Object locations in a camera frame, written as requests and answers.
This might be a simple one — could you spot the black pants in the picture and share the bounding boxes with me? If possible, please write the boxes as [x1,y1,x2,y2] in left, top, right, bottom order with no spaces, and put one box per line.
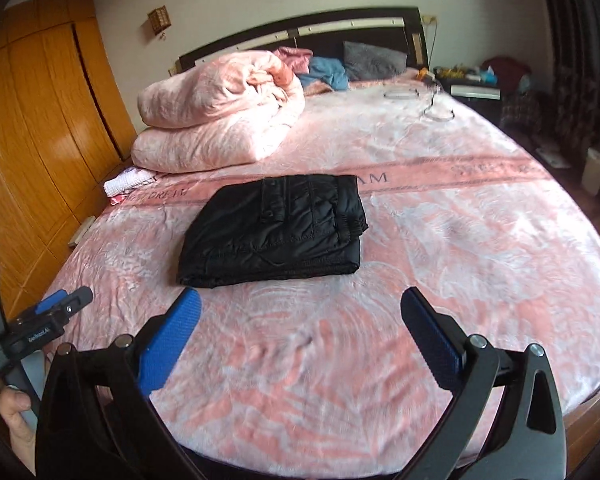
[176,174,368,288]

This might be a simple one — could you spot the person's left hand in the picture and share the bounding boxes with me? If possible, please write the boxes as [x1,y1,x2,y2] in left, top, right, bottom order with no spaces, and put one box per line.
[0,387,35,474]

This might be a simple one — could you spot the small white stool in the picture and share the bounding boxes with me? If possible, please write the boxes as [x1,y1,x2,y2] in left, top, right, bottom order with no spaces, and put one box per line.
[68,216,96,249]

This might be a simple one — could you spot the pink bed cover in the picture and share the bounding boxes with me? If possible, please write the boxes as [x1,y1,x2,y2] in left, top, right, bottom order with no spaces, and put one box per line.
[53,84,600,478]

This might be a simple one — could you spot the white pink folded towel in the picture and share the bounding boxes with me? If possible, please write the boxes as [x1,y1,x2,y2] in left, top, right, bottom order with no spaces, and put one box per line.
[102,166,156,197]

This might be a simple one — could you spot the wooden wardrobe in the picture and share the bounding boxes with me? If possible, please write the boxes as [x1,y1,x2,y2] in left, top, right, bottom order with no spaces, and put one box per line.
[0,0,136,318]

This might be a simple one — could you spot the white waste bin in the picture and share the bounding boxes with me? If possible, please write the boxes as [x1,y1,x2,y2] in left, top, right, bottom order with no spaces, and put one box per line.
[581,148,600,196]

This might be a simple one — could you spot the folded pink duvet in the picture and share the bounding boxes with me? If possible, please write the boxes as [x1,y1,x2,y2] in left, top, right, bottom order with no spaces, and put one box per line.
[131,50,306,174]

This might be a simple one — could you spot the dark patterned curtain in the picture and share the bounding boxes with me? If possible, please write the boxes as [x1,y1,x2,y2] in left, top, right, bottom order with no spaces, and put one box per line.
[499,0,600,181]

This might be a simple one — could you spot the cluttered nightstand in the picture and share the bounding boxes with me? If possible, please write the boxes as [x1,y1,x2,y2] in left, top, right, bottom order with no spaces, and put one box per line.
[434,66,502,112]

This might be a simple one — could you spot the red cloth on nightstand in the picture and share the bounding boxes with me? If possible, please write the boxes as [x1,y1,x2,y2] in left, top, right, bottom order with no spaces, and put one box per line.
[480,56,532,93]

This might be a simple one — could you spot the grey pillow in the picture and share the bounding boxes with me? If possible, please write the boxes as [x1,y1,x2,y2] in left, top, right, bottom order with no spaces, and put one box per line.
[343,41,408,81]

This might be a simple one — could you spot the blue cloth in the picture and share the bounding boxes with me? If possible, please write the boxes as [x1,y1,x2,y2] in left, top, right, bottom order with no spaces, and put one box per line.
[297,56,349,91]

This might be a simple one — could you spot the pink cloth by headboard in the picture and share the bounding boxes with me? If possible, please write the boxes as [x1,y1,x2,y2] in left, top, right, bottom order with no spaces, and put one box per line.
[274,47,313,75]

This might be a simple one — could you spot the black cable on bed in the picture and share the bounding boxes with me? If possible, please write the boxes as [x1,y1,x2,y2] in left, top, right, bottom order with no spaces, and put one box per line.
[381,81,456,123]

